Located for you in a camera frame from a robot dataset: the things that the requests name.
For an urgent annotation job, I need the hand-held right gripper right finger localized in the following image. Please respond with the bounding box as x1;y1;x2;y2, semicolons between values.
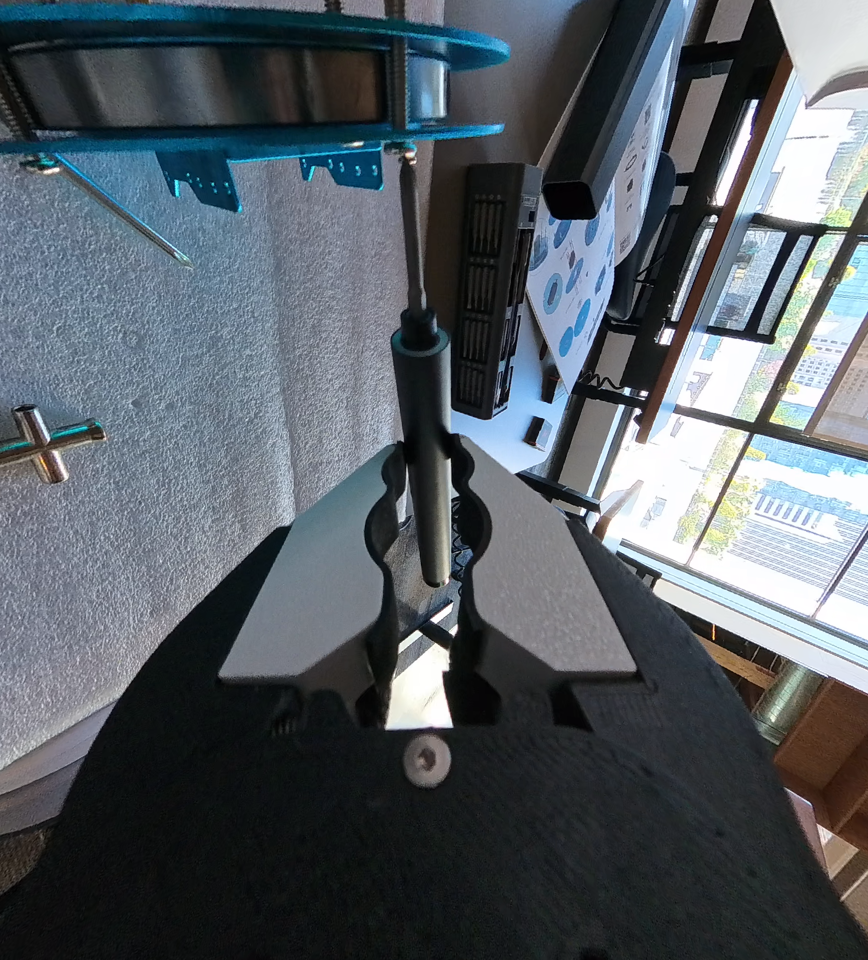
441;435;639;727

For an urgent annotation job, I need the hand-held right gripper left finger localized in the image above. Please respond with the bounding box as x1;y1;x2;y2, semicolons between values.
216;441;409;727

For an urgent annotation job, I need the black precision screwdriver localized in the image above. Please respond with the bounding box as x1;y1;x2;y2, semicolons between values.
391;146;456;588

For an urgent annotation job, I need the blue metal wheel assembly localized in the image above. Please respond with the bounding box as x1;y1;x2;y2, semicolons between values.
0;0;511;215

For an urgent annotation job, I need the dark grey desk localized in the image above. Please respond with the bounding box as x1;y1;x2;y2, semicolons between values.
0;0;630;841

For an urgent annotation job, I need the large window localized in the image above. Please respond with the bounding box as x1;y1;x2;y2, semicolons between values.
599;97;868;665

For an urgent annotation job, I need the black screwdriver bit case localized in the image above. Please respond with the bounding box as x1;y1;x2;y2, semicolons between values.
452;162;545;421

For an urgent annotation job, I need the white foam mat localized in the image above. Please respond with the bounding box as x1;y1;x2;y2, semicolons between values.
0;0;453;798

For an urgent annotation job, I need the silver cross wrench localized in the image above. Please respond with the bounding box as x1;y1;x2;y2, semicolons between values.
0;405;107;485

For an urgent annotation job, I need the printed instruction sheet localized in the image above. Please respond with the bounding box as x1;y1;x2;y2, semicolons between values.
525;45;680;395

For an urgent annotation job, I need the black rectangular case sleeve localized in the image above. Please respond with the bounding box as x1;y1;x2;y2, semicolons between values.
541;0;676;221

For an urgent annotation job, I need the yellow handled screwdriver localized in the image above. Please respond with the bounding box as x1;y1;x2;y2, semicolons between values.
21;153;195;270

